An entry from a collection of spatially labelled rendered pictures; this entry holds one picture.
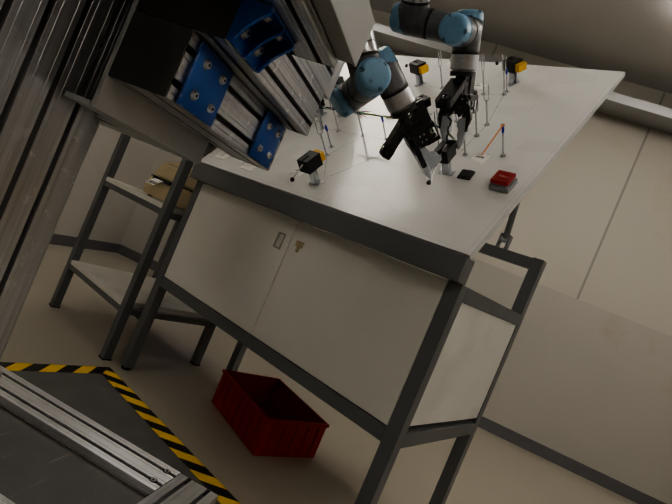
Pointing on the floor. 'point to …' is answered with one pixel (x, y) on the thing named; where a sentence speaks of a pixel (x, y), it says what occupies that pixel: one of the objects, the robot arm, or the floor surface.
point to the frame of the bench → (420, 374)
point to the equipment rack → (99, 277)
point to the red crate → (268, 415)
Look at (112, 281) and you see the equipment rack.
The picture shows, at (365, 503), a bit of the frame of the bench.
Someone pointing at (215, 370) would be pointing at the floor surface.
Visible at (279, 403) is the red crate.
